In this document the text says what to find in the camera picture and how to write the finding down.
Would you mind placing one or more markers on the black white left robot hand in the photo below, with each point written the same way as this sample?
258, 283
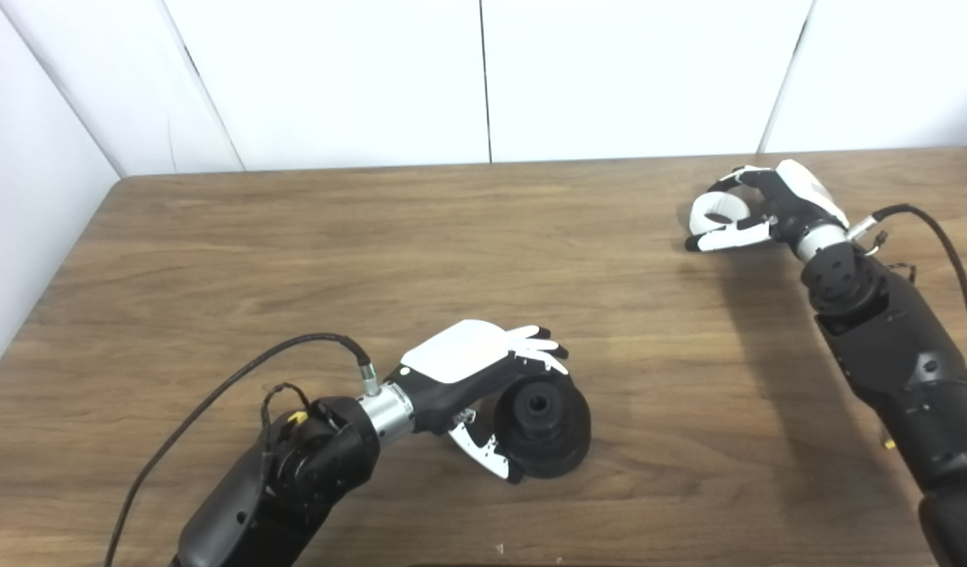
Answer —
460, 354

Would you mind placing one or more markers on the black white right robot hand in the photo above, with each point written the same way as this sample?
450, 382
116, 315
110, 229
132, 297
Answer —
802, 201

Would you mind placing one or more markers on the round black part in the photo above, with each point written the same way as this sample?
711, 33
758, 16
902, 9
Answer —
546, 449

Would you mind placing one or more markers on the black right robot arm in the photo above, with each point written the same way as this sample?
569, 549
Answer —
893, 346

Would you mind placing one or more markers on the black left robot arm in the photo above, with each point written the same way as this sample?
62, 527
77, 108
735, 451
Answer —
310, 472

